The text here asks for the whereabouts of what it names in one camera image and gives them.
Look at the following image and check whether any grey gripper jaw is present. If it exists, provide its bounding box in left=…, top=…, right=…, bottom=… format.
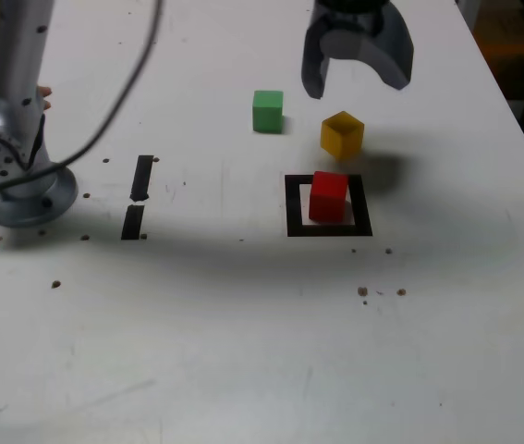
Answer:
left=319, top=7, right=416, bottom=91
left=301, top=15, right=337, bottom=100

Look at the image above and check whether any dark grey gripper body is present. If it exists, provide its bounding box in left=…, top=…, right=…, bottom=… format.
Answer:
left=323, top=12, right=384, bottom=38

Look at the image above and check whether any green cube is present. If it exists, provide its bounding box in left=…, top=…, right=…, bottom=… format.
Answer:
left=251, top=90, right=285, bottom=134

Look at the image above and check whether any yellow cube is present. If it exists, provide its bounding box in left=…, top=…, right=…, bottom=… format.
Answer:
left=320, top=110, right=366, bottom=161

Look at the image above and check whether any red cube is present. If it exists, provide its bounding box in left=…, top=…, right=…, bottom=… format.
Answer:
left=308, top=170, right=350, bottom=224

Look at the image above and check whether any black tape square outline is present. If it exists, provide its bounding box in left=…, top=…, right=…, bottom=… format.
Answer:
left=284, top=174, right=374, bottom=239

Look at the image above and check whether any person's hand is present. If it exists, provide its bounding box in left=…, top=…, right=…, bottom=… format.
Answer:
left=0, top=85, right=54, bottom=133

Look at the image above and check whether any black tape strip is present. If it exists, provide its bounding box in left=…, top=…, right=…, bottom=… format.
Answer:
left=120, top=154, right=155, bottom=241

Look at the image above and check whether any black cable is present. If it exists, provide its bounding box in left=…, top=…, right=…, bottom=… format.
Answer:
left=0, top=0, right=165, bottom=201

